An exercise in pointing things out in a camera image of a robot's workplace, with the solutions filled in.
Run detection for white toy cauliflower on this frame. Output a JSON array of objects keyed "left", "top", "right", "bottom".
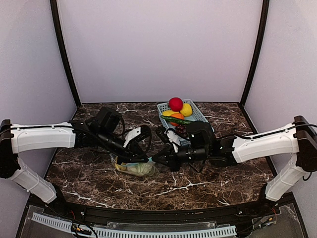
[{"left": 126, "top": 163, "right": 153, "bottom": 176}]

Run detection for clear zip top bag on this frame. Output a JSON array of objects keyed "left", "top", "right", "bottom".
[{"left": 110, "top": 154, "right": 159, "bottom": 177}]

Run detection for yellow toy banana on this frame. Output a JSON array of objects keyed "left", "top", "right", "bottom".
[{"left": 114, "top": 163, "right": 127, "bottom": 172}]

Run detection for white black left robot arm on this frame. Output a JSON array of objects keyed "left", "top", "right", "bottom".
[{"left": 0, "top": 107, "right": 152, "bottom": 205}]

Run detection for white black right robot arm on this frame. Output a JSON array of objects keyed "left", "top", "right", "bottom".
[{"left": 152, "top": 116, "right": 317, "bottom": 202}]

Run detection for purple toy grapes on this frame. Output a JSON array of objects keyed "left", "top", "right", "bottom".
[{"left": 175, "top": 124, "right": 188, "bottom": 138}]

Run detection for green toy cucumber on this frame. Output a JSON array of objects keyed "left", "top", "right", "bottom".
[{"left": 160, "top": 115, "right": 193, "bottom": 125}]

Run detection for orange toy orange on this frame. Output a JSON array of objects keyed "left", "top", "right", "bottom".
[{"left": 170, "top": 113, "right": 185, "bottom": 126}]

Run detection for small yellow toy fruit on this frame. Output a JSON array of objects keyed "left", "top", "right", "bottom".
[{"left": 162, "top": 110, "right": 179, "bottom": 117}]

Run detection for light blue perforated basket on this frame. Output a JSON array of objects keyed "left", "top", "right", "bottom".
[{"left": 157, "top": 99, "right": 208, "bottom": 145}]

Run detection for yellow toy lemon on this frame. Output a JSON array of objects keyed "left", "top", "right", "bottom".
[{"left": 180, "top": 103, "right": 193, "bottom": 117}]

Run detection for red toy apple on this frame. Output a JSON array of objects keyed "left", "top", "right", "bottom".
[{"left": 169, "top": 97, "right": 183, "bottom": 112}]

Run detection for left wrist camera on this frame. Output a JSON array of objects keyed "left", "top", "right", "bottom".
[{"left": 123, "top": 125, "right": 152, "bottom": 148}]

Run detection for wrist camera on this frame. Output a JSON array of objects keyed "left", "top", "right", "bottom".
[
  {"left": 155, "top": 126, "right": 181, "bottom": 153},
  {"left": 123, "top": 125, "right": 152, "bottom": 148}
]

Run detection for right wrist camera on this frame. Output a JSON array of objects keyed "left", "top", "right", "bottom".
[{"left": 155, "top": 126, "right": 181, "bottom": 153}]

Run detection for black front frame rail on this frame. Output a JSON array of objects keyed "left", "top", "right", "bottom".
[{"left": 24, "top": 193, "right": 295, "bottom": 228}]

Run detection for light blue slotted cable duct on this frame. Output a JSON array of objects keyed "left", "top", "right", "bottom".
[{"left": 31, "top": 212, "right": 237, "bottom": 238}]

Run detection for black left rear frame post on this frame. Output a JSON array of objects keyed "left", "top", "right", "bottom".
[{"left": 50, "top": 0, "right": 82, "bottom": 108}]

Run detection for black frame post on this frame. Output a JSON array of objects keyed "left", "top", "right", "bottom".
[
  {"left": 50, "top": 0, "right": 82, "bottom": 108},
  {"left": 240, "top": 0, "right": 270, "bottom": 108}
]

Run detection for black right rear frame post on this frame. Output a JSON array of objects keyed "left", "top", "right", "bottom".
[{"left": 240, "top": 0, "right": 270, "bottom": 108}]

